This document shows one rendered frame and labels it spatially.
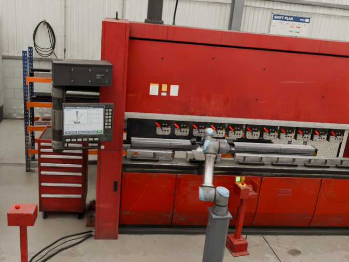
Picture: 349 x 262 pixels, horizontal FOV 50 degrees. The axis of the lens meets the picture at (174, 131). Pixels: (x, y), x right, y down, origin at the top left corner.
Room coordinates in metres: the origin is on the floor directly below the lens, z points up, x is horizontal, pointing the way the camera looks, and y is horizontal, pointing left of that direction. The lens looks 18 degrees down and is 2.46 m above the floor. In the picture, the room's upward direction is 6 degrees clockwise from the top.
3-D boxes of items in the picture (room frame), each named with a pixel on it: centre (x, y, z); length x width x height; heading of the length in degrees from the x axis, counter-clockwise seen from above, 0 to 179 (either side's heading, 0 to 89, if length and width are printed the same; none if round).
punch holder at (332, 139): (4.18, -1.85, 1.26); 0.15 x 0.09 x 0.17; 99
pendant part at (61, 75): (3.31, 0.87, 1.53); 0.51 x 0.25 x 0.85; 113
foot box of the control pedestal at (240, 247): (3.60, -0.82, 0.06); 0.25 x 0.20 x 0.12; 20
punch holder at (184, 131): (3.89, -0.07, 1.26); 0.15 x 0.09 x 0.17; 99
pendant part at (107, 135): (3.25, 0.79, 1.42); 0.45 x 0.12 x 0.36; 113
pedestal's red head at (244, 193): (3.62, -0.81, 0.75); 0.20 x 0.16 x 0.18; 110
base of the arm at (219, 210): (3.00, -0.48, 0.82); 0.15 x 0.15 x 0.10
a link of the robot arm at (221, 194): (3.00, -0.47, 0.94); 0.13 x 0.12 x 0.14; 89
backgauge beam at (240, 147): (4.29, -0.64, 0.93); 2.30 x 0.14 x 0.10; 99
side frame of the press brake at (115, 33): (3.94, 0.69, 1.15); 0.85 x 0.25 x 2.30; 9
